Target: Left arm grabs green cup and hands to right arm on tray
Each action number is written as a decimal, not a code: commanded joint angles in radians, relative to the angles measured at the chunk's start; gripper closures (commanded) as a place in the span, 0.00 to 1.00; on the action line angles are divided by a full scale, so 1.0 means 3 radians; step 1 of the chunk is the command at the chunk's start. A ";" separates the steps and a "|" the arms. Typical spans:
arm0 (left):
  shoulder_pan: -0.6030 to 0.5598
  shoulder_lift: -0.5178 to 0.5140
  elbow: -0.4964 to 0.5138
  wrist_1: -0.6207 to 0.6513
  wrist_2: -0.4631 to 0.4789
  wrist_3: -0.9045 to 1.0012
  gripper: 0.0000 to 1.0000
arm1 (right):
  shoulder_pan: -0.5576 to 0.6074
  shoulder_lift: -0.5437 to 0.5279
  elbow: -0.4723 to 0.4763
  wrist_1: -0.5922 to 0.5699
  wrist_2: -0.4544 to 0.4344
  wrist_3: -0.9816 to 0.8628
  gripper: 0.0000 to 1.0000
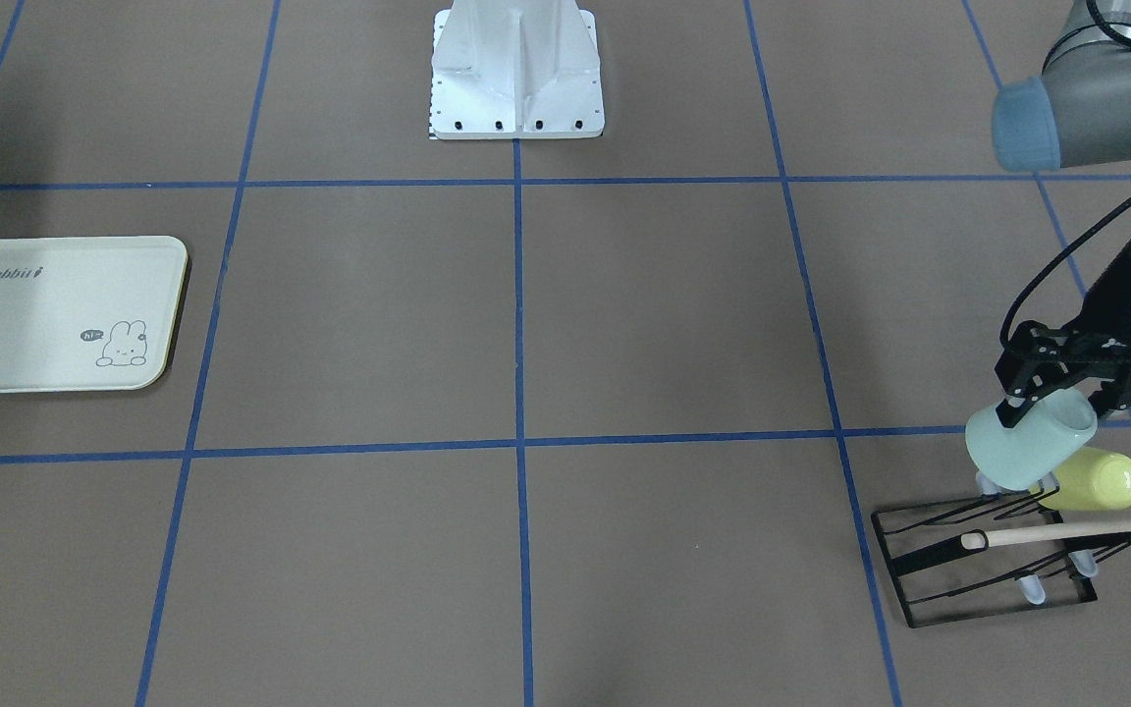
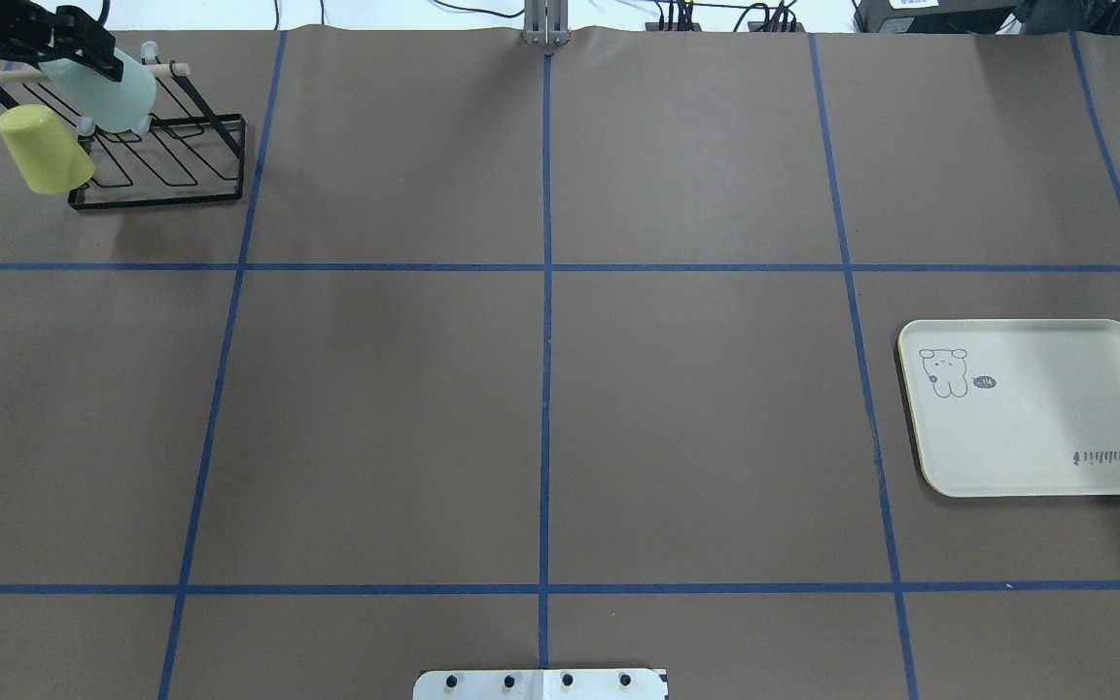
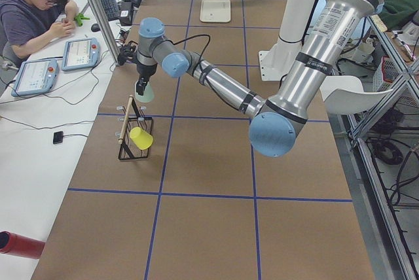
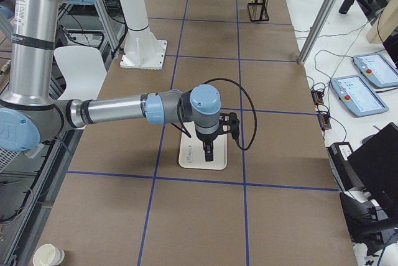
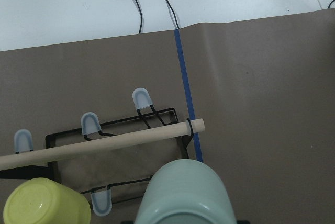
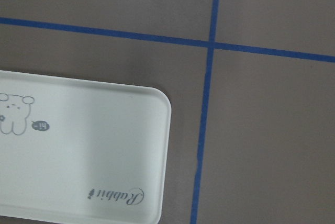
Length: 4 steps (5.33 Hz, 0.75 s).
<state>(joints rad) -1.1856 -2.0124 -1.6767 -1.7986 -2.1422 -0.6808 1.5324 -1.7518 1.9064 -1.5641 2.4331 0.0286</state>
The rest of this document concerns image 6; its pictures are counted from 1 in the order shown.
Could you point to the cream rabbit tray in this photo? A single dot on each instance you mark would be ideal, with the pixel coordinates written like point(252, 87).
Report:
point(79, 151)

